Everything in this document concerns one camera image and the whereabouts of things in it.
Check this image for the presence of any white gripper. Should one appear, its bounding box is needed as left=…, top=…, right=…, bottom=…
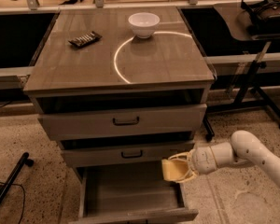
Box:
left=169, top=147, right=218, bottom=183

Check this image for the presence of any yellow sponge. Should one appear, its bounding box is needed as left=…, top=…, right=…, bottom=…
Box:
left=161, top=159, right=189, bottom=182

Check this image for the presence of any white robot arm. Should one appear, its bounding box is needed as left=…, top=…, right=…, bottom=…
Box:
left=161, top=130, right=280, bottom=188

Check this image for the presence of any middle grey drawer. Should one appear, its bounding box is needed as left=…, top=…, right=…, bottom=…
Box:
left=61, top=140, right=194, bottom=167

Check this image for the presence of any top grey drawer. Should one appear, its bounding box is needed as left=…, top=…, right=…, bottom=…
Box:
left=39, top=104, right=206, bottom=141

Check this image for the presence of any bottom grey open drawer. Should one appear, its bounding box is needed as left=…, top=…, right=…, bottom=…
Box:
left=70, top=161, right=198, bottom=224

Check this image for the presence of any grey wooden drawer cabinet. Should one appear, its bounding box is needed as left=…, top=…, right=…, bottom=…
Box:
left=23, top=6, right=217, bottom=224

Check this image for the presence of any white ceramic bowl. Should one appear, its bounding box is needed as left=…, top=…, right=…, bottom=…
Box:
left=128, top=12, right=161, bottom=38

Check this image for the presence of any black rolling side table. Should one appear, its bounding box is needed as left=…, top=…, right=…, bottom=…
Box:
left=207, top=3, right=280, bottom=129

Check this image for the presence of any dark snack bar packet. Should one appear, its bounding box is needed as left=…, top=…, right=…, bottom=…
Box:
left=69, top=31, right=102, bottom=49

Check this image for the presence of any black stand leg left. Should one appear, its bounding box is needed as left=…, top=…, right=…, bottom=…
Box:
left=0, top=152, right=34, bottom=204

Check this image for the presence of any black VR headset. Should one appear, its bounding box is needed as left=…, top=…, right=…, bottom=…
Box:
left=241, top=0, right=280, bottom=34

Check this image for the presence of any black floor cable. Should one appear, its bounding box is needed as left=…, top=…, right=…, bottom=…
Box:
left=0, top=176, right=27, bottom=224

